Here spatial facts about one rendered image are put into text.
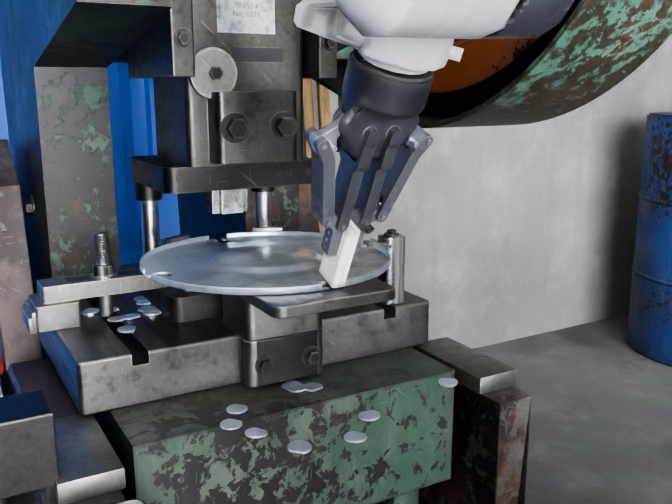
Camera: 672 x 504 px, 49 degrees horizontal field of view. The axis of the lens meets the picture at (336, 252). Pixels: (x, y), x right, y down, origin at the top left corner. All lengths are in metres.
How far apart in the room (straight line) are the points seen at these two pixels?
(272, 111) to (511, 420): 0.46
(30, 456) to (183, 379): 0.21
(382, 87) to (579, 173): 2.50
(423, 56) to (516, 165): 2.25
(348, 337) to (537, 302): 2.17
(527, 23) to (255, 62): 0.42
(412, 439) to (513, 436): 0.12
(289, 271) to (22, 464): 0.32
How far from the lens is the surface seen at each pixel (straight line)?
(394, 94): 0.62
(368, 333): 0.94
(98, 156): 1.10
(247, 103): 0.85
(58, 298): 0.92
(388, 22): 0.47
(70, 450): 0.77
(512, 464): 0.95
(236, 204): 0.95
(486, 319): 2.89
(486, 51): 1.03
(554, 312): 3.14
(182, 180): 0.87
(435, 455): 0.95
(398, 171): 0.71
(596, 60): 0.97
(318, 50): 0.89
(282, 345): 0.85
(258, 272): 0.81
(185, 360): 0.84
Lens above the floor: 0.98
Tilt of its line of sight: 13 degrees down
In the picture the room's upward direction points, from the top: straight up
